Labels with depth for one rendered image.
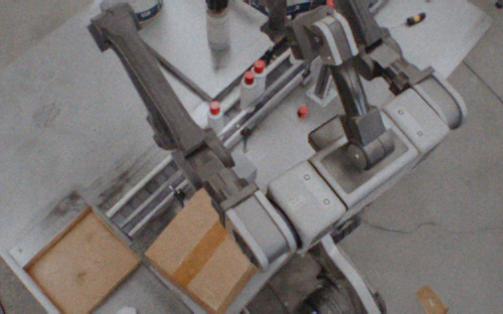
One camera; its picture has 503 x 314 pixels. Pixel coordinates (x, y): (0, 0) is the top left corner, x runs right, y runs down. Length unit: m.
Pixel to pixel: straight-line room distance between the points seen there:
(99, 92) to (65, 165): 0.31
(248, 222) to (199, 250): 0.40
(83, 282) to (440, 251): 1.79
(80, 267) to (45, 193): 0.30
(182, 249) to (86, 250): 0.45
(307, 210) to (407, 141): 0.26
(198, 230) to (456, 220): 1.75
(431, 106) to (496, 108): 2.12
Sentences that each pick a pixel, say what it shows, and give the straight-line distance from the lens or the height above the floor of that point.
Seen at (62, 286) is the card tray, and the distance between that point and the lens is 1.65.
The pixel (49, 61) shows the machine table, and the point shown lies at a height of 0.83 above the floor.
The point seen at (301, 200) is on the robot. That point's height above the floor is 1.53.
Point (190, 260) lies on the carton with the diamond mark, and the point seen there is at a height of 1.12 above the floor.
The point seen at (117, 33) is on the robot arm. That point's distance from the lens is 1.03.
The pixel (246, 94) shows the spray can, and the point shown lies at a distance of 1.62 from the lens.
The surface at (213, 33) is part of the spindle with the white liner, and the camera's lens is 1.81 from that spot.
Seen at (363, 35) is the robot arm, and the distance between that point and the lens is 1.18.
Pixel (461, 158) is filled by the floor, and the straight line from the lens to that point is 2.92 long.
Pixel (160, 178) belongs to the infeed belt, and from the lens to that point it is 1.63.
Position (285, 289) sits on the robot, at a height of 0.26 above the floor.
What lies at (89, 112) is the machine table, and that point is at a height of 0.83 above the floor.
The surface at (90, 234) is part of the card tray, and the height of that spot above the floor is 0.83.
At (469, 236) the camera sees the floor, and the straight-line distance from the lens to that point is 2.76.
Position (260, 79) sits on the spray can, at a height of 1.03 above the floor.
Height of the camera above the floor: 2.37
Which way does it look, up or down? 66 degrees down
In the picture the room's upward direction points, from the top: 7 degrees clockwise
